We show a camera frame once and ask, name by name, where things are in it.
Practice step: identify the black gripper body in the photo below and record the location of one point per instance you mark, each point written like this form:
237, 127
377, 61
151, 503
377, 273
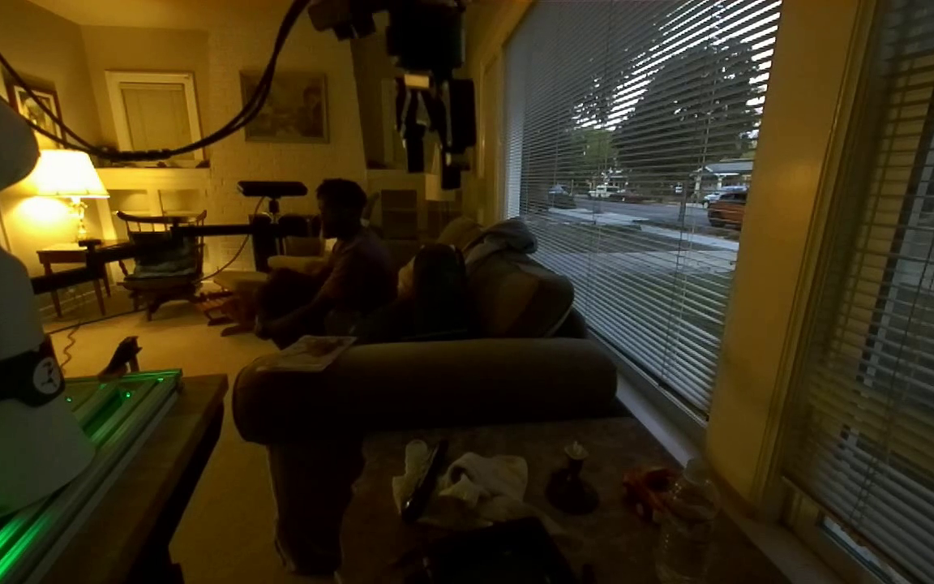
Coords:
423, 37

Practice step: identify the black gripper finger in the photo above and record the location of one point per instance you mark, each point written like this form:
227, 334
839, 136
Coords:
411, 130
457, 130

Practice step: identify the dark candle holder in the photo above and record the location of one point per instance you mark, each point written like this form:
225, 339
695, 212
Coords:
571, 487

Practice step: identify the black tray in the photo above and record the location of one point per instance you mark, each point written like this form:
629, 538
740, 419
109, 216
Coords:
501, 552

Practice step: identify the grey blanket bundle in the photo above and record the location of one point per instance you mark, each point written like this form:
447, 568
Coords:
509, 271

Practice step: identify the black keyboard on stand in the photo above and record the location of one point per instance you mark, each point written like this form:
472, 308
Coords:
274, 189

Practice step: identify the seated person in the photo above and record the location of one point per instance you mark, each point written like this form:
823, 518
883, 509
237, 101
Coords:
342, 271

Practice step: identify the dark cushion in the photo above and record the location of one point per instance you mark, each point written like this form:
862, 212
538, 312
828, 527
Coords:
429, 292

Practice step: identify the wide window blinds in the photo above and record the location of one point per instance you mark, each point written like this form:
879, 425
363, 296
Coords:
639, 197

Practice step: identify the magazine with black print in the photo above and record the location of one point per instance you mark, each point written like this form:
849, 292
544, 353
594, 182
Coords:
308, 353

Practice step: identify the brown sofa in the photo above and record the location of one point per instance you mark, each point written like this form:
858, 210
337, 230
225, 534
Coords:
436, 383

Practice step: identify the white framed mirror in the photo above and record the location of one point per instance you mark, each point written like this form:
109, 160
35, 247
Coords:
154, 115

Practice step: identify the red parked car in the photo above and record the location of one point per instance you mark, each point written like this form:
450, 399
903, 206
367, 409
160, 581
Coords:
728, 210

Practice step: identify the dark wooden armchair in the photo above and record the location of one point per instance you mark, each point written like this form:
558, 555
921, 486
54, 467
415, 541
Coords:
162, 271

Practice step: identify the white paper sheet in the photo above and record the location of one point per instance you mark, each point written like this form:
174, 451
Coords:
409, 470

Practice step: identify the black ridged remote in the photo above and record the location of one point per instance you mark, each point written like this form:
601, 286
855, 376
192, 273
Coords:
425, 480

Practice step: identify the white crumpled cloth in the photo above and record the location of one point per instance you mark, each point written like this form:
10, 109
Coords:
485, 480

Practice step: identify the lit table lamp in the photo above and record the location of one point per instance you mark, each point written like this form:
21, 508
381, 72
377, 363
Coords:
62, 180

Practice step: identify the dark side desk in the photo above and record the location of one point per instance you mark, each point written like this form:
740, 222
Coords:
73, 263

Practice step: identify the small dark figurine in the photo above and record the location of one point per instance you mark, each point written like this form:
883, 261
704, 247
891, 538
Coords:
121, 358

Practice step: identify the small framed picture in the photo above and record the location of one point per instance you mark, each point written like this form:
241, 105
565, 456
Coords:
32, 111

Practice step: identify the orange toy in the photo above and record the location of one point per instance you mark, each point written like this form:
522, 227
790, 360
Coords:
645, 487

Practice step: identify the Husky workbench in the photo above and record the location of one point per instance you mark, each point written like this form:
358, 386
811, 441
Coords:
162, 476

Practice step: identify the clear plastic bottle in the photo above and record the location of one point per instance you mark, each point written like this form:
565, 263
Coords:
689, 523

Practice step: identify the narrow window blinds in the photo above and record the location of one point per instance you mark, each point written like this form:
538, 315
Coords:
899, 304

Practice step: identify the large wall painting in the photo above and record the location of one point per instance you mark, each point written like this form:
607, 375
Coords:
287, 105

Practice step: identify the green lit base plate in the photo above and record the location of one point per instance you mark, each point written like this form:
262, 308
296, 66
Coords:
112, 417

